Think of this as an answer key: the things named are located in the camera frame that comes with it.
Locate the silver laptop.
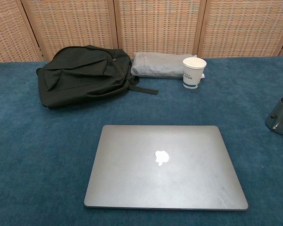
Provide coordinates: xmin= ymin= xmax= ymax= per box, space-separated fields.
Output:
xmin=84 ymin=124 xmax=249 ymax=210

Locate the grey plastic package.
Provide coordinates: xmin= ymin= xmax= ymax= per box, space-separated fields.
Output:
xmin=131 ymin=51 xmax=206 ymax=80

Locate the white paper cup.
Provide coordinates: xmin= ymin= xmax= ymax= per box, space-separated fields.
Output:
xmin=182 ymin=57 xmax=207 ymax=90

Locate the black fabric backpack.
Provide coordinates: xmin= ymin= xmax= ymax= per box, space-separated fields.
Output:
xmin=36 ymin=45 xmax=159 ymax=110

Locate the woven wooden folding screen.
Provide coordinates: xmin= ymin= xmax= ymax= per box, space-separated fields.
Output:
xmin=0 ymin=0 xmax=283 ymax=64

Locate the stainless steel pitcher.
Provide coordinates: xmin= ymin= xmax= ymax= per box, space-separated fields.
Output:
xmin=265 ymin=96 xmax=283 ymax=136

